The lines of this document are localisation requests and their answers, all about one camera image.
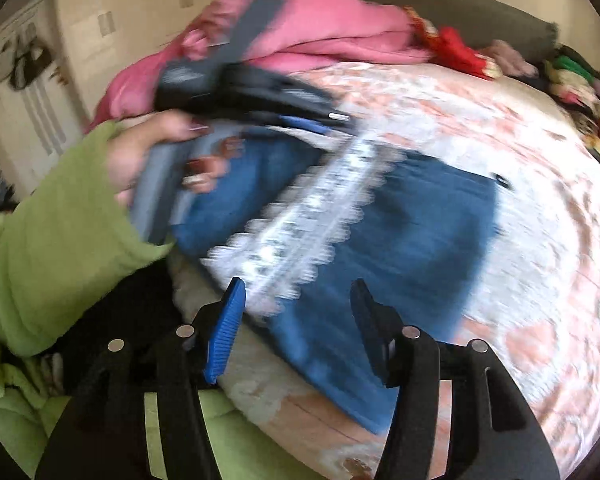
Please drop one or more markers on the blue denim pants lace trim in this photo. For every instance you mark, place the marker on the blue denim pants lace trim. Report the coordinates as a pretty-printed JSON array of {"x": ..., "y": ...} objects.
[{"x": 380, "y": 240}]

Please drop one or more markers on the pink quilt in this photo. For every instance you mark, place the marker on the pink quilt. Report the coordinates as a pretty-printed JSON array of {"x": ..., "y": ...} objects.
[{"x": 320, "y": 25}]

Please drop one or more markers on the peach patterned bedspread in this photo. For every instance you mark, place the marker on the peach patterned bedspread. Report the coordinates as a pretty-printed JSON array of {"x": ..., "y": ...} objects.
[{"x": 530, "y": 210}]

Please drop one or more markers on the person's left forearm green sleeve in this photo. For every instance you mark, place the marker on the person's left forearm green sleeve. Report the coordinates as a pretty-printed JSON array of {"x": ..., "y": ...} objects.
[{"x": 50, "y": 260}]

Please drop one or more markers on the mauve fluffy cloth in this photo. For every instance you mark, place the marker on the mauve fluffy cloth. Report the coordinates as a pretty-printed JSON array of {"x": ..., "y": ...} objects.
[{"x": 512, "y": 57}]

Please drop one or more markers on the pile of folded clothes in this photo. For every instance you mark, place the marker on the pile of folded clothes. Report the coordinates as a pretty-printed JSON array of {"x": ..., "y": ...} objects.
[{"x": 587, "y": 95}]

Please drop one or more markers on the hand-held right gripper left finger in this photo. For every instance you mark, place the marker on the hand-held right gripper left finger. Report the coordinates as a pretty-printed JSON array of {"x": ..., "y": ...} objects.
[{"x": 225, "y": 332}]

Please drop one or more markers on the person's left hand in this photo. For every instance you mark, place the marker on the person's left hand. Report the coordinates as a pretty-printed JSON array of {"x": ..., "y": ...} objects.
[{"x": 135, "y": 155}]

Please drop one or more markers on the grey-green headboard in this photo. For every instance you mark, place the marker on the grey-green headboard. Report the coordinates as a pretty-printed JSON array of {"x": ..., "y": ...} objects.
[{"x": 455, "y": 10}]

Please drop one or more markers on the white door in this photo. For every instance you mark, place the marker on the white door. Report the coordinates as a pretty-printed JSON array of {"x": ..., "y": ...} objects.
[{"x": 27, "y": 75}]

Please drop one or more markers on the red patterned cloth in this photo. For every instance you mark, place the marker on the red patterned cloth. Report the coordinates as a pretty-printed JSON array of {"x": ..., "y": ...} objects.
[{"x": 455, "y": 50}]

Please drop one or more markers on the person's green clothing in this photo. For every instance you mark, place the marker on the person's green clothing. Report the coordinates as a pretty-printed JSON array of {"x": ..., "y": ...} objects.
[{"x": 20, "y": 400}]

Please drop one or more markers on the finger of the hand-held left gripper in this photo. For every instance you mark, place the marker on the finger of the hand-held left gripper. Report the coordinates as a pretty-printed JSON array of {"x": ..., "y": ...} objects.
[
  {"x": 315, "y": 105},
  {"x": 300, "y": 123}
]

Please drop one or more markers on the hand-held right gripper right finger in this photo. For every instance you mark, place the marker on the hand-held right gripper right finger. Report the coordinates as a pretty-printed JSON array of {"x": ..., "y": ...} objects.
[{"x": 375, "y": 332}]

